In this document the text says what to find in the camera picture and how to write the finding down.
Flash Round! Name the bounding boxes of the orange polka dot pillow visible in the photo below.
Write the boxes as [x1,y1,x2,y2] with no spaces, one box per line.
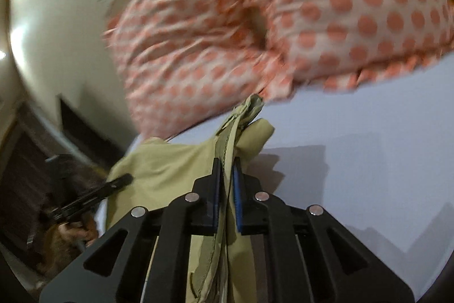
[170,0,454,92]
[102,0,295,140]

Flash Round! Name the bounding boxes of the dark wooden door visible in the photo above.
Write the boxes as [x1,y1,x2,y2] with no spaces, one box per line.
[0,94,124,264]

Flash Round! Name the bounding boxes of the pale bed sheet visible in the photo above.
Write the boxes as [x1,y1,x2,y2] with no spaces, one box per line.
[93,53,454,293]

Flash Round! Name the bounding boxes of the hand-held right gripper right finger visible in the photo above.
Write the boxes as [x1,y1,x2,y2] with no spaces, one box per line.
[232,158,415,303]

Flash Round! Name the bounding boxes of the person's left hand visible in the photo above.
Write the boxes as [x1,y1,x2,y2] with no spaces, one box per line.
[57,215,99,249]

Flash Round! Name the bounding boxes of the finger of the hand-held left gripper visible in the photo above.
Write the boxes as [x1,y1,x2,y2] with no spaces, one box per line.
[51,173,134,220]

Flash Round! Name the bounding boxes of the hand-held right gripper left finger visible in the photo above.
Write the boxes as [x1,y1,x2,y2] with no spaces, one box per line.
[38,158,221,303]

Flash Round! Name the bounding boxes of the khaki pants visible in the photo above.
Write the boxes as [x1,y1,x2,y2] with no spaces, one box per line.
[103,93,276,303]

